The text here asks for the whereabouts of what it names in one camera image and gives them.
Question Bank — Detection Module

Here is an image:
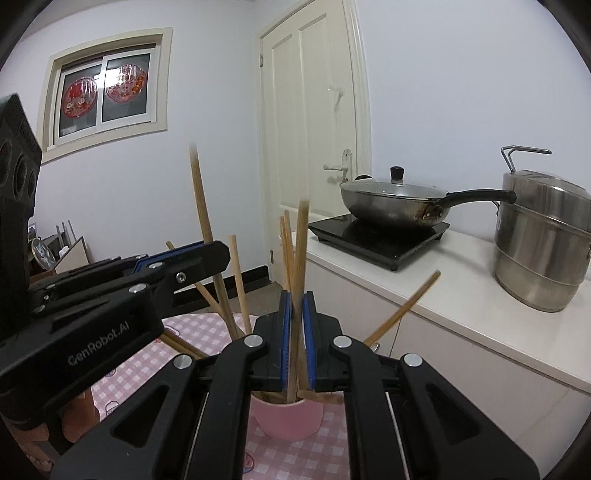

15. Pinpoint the wooden chopstick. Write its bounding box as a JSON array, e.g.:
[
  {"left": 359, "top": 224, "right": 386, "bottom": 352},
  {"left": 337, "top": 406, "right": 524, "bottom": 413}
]
[
  {"left": 297, "top": 338, "right": 310, "bottom": 390},
  {"left": 228, "top": 235, "right": 252, "bottom": 335},
  {"left": 280, "top": 216, "right": 291, "bottom": 292},
  {"left": 159, "top": 330, "right": 208, "bottom": 359},
  {"left": 363, "top": 270, "right": 441, "bottom": 347},
  {"left": 189, "top": 144, "right": 243, "bottom": 340},
  {"left": 164, "top": 240, "right": 246, "bottom": 338},
  {"left": 297, "top": 390, "right": 345, "bottom": 405},
  {"left": 287, "top": 199, "right": 310, "bottom": 403},
  {"left": 283, "top": 210, "right": 296, "bottom": 292}
]

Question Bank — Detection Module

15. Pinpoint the white kitchen counter cabinet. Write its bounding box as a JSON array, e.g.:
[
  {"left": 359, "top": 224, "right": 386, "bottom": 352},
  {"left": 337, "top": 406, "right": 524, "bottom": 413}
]
[{"left": 305, "top": 231, "right": 590, "bottom": 474}]

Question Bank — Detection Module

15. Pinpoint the person's left hand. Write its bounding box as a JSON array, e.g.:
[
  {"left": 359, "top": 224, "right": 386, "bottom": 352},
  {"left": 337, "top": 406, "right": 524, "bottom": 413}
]
[{"left": 62, "top": 389, "right": 100, "bottom": 443}]

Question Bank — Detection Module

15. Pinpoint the pink checkered tablecloth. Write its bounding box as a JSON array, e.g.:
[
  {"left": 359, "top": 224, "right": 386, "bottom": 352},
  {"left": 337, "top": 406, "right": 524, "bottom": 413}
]
[{"left": 83, "top": 312, "right": 349, "bottom": 479}]

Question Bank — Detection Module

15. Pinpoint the pink cylindrical utensil holder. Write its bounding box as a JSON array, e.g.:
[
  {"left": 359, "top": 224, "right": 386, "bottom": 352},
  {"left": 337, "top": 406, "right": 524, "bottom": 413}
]
[{"left": 250, "top": 394, "right": 324, "bottom": 442}]

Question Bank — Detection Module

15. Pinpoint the window with red decorations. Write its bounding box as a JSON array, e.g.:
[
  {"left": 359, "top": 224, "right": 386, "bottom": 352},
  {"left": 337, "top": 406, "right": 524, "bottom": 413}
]
[{"left": 38, "top": 27, "right": 173, "bottom": 164}]

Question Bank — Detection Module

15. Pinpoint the black induction cooktop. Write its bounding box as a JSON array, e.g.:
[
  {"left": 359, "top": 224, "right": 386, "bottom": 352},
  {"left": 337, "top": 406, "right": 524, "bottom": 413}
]
[{"left": 308, "top": 214, "right": 450, "bottom": 271}]

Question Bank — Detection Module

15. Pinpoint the steel wok with lid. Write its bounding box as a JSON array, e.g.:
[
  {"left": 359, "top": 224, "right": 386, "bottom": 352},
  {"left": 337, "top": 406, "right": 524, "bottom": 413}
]
[{"left": 339, "top": 166, "right": 517, "bottom": 227}]

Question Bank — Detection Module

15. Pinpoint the stainless steel steamer pot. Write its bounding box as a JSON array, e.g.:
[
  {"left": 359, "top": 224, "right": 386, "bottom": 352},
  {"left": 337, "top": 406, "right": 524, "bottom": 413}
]
[{"left": 493, "top": 145, "right": 590, "bottom": 313}]

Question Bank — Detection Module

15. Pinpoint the cream panel door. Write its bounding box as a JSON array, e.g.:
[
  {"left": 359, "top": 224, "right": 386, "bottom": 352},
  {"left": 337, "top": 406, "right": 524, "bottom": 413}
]
[{"left": 259, "top": 1, "right": 372, "bottom": 282}]

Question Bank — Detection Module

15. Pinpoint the white board with wood frame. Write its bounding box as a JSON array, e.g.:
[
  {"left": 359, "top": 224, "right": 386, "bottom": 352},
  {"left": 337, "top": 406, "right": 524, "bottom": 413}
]
[{"left": 54, "top": 237, "right": 91, "bottom": 274}]

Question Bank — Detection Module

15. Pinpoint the silver door handle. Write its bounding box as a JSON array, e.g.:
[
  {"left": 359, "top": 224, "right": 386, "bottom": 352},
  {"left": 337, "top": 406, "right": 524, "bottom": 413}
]
[{"left": 322, "top": 148, "right": 353, "bottom": 183}]

